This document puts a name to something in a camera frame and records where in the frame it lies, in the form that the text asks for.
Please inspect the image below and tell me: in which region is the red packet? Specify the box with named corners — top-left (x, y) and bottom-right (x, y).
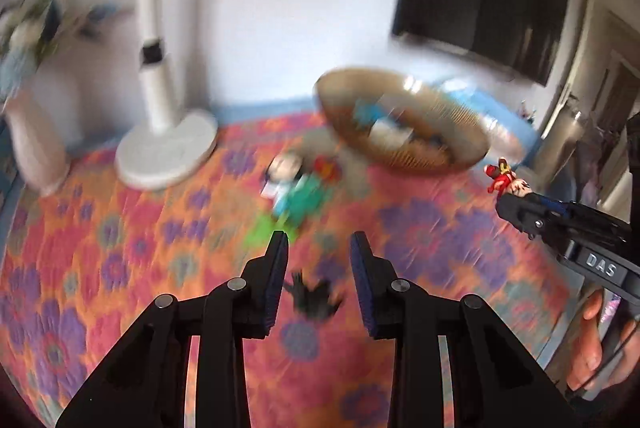
top-left (312, 157), bottom-right (343, 183)

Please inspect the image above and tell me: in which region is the floral quilted cloth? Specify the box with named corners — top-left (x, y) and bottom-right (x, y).
top-left (0, 108), bottom-right (581, 428)

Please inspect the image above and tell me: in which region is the red figurine with black hair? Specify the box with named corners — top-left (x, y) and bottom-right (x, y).
top-left (482, 158), bottom-right (533, 199)

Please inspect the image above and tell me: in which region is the vase with blue flowers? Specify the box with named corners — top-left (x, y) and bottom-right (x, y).
top-left (0, 0), bottom-right (121, 101)

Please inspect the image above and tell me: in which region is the white plastic piece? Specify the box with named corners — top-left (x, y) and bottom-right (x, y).
top-left (370, 120), bottom-right (416, 149)

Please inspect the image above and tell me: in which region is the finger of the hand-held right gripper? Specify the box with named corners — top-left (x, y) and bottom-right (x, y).
top-left (496, 194), bottom-right (571, 259)
top-left (530, 193), bottom-right (631, 239)

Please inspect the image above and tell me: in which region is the black spiky toy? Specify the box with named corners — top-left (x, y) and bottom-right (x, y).
top-left (284, 272), bottom-right (345, 322)

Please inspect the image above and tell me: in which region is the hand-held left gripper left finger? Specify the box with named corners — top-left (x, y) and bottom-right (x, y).
top-left (55, 230), bottom-right (291, 428)

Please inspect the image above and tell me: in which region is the white ribbed vase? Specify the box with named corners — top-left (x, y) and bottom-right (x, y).
top-left (2, 92), bottom-right (68, 197)

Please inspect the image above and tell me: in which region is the white desk lamp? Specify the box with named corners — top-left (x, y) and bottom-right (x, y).
top-left (115, 0), bottom-right (220, 191)

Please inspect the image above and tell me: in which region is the brown wooden door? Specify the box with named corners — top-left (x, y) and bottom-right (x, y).
top-left (590, 8), bottom-right (640, 209)

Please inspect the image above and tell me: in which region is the woven wicker basket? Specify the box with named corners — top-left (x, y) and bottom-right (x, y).
top-left (314, 66), bottom-right (493, 176)

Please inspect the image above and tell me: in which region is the green translucent toy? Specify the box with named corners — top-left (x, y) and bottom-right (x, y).
top-left (272, 173), bottom-right (331, 229)

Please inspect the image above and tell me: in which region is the blue rectangular block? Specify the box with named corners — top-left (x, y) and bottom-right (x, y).
top-left (352, 102), bottom-right (383, 126)

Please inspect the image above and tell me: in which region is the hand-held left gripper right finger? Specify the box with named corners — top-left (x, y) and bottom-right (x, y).
top-left (351, 231), bottom-right (587, 428)

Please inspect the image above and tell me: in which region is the lime green toy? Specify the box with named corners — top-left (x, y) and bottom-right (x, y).
top-left (245, 215), bottom-right (281, 251)

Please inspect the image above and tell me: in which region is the person's right hand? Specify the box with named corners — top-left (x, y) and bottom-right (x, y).
top-left (565, 290), bottom-right (640, 392)

